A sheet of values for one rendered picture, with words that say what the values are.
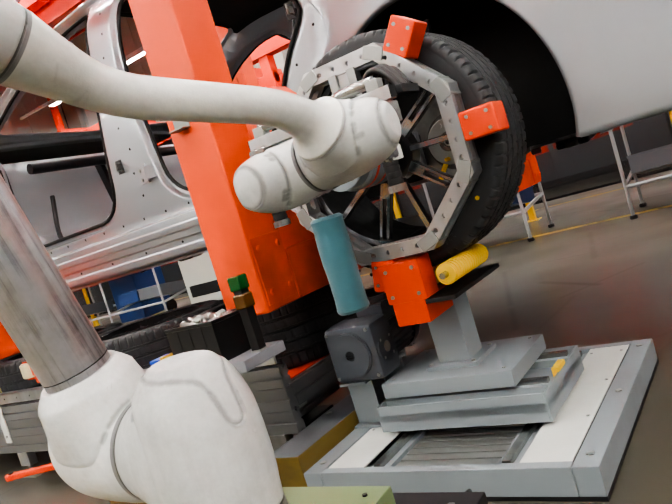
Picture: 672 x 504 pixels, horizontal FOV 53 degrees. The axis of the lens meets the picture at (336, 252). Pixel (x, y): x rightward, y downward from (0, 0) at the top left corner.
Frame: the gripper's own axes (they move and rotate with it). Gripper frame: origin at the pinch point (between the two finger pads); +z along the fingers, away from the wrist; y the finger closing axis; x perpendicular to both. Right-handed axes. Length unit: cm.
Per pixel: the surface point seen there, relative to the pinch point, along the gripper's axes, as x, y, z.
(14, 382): -42, -237, 40
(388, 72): 18.5, 2.2, 15.8
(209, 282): -49, -489, 429
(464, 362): -59, -13, 41
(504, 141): -3.9, 15.2, 41.2
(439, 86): 13.0, 8.0, 28.2
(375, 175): -2.6, -11.8, 21.3
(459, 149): -2.7, 8.3, 28.5
